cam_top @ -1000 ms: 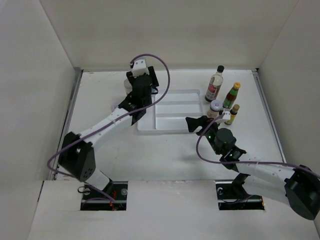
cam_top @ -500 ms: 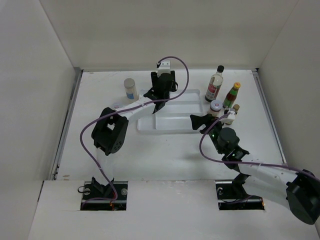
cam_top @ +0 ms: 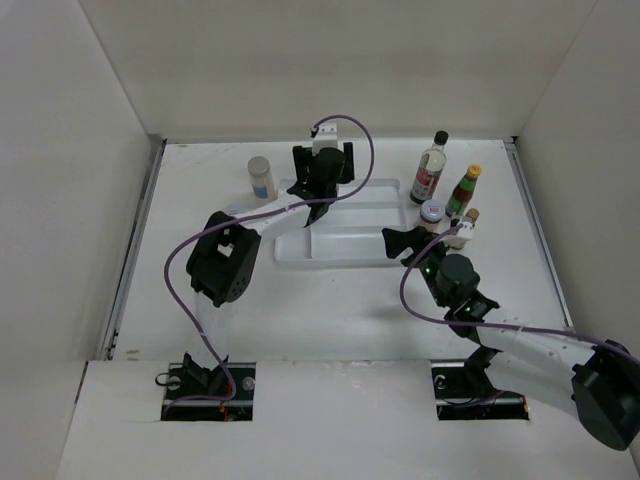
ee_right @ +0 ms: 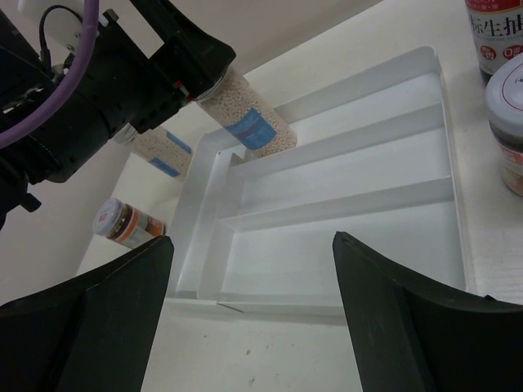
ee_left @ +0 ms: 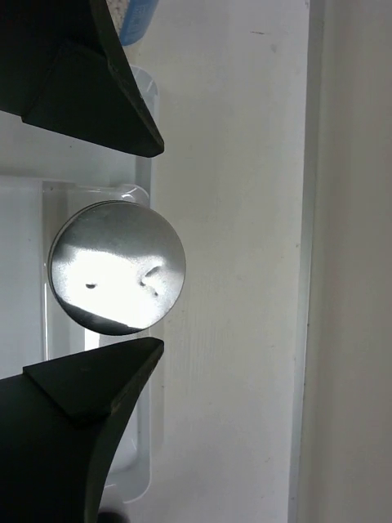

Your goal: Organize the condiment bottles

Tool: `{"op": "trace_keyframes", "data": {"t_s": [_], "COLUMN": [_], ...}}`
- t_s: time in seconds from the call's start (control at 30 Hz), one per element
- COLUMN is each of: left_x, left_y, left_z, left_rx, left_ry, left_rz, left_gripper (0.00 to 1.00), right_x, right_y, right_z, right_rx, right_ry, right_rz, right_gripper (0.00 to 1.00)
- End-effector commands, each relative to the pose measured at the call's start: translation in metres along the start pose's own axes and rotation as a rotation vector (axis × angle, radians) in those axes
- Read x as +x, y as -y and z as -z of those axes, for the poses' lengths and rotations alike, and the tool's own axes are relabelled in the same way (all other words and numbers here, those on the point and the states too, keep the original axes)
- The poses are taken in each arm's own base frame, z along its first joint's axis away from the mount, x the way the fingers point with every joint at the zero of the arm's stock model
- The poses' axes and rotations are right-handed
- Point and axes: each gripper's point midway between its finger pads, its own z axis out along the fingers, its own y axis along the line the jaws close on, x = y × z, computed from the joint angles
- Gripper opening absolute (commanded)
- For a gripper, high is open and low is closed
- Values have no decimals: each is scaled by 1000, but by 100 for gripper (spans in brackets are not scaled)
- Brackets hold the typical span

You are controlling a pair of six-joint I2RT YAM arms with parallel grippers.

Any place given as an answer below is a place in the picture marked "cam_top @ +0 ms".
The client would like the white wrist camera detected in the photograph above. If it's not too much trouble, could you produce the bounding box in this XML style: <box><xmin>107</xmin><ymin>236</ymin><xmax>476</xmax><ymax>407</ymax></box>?
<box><xmin>449</xmin><ymin>217</ymin><xmax>475</xmax><ymax>250</ymax></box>
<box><xmin>311</xmin><ymin>122</ymin><xmax>338</xmax><ymax>156</ymax></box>

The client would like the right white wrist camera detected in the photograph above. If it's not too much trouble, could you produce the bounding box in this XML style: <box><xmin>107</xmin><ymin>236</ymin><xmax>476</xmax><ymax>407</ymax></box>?
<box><xmin>449</xmin><ymin>217</ymin><xmax>475</xmax><ymax>250</ymax></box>

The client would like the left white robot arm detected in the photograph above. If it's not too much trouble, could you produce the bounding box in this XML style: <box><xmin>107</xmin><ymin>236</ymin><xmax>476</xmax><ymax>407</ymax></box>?
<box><xmin>186</xmin><ymin>142</ymin><xmax>355</xmax><ymax>399</ymax></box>

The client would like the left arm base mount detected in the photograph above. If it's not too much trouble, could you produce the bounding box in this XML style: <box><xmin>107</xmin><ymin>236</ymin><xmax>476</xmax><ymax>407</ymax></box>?
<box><xmin>154</xmin><ymin>354</ymin><xmax>257</xmax><ymax>423</ymax></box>

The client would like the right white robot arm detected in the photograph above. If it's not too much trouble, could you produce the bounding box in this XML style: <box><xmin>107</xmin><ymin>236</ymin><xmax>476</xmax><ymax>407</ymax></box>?
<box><xmin>382</xmin><ymin>225</ymin><xmax>639</xmax><ymax>451</ymax></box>

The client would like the tall dark soy sauce bottle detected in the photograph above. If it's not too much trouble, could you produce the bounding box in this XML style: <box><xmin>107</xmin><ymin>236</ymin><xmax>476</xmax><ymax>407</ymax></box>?
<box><xmin>410</xmin><ymin>130</ymin><xmax>449</xmax><ymax>204</ymax></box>

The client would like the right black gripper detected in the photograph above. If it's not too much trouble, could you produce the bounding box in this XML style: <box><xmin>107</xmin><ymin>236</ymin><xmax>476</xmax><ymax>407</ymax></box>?
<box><xmin>382</xmin><ymin>226</ymin><xmax>457</xmax><ymax>308</ymax></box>

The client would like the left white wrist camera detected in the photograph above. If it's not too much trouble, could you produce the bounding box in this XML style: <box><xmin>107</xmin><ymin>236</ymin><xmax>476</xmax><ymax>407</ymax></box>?
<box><xmin>311</xmin><ymin>122</ymin><xmax>338</xmax><ymax>156</ymax></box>

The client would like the red cap chili sauce bottle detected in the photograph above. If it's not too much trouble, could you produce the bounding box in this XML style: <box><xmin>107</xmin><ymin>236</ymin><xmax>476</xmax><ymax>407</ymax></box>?
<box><xmin>445</xmin><ymin>164</ymin><xmax>482</xmax><ymax>218</ymax></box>

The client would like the blue label spice jar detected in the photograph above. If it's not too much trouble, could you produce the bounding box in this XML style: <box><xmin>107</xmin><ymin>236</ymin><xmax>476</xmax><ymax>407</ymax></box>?
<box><xmin>247</xmin><ymin>156</ymin><xmax>277</xmax><ymax>203</ymax></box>

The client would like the small yellow label bottle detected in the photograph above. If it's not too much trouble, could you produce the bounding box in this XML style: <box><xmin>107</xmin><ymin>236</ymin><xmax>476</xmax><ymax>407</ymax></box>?
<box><xmin>448</xmin><ymin>208</ymin><xmax>479</xmax><ymax>250</ymax></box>

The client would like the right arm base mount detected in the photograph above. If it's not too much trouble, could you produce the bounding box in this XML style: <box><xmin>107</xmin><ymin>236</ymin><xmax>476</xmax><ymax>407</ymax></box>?
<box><xmin>431</xmin><ymin>347</ymin><xmax>529</xmax><ymax>421</ymax></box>

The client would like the white divided organizer tray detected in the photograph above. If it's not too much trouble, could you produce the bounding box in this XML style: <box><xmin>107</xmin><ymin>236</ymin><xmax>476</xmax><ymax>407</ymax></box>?
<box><xmin>274</xmin><ymin>178</ymin><xmax>407</xmax><ymax>269</ymax></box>

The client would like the red lid pink jar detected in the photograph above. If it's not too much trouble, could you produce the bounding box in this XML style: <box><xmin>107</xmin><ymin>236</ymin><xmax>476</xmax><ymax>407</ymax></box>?
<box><xmin>417</xmin><ymin>199</ymin><xmax>445</xmax><ymax>233</ymax></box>

